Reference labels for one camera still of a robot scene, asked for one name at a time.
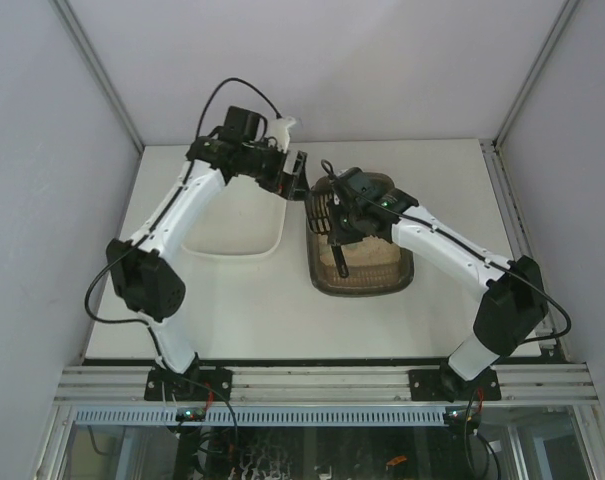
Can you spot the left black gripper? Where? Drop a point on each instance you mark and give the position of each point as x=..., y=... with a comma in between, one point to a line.
x=292, y=173

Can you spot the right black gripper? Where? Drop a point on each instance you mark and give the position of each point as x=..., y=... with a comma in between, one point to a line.
x=335, y=232

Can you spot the brown translucent litter box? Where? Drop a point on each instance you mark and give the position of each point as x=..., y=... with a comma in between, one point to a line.
x=376, y=267

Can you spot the black slotted litter scoop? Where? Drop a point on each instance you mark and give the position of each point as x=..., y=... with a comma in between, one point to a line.
x=318, y=204

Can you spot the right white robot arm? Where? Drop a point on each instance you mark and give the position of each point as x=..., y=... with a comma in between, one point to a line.
x=509, y=292

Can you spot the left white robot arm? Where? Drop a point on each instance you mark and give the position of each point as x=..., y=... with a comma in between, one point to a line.
x=141, y=268

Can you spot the white plastic waste tray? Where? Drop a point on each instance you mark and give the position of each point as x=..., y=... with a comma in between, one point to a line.
x=243, y=221

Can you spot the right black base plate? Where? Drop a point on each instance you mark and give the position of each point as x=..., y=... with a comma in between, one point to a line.
x=443, y=385

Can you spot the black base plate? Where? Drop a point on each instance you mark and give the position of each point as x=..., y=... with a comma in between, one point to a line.
x=443, y=385
x=194, y=385

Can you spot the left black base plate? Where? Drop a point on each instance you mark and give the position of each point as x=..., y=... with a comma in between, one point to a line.
x=194, y=385

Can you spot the aluminium mounting rail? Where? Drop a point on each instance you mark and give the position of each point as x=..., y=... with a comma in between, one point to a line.
x=551, y=384

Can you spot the grey slotted cable duct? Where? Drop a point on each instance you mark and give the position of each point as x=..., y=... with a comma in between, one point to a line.
x=260, y=416

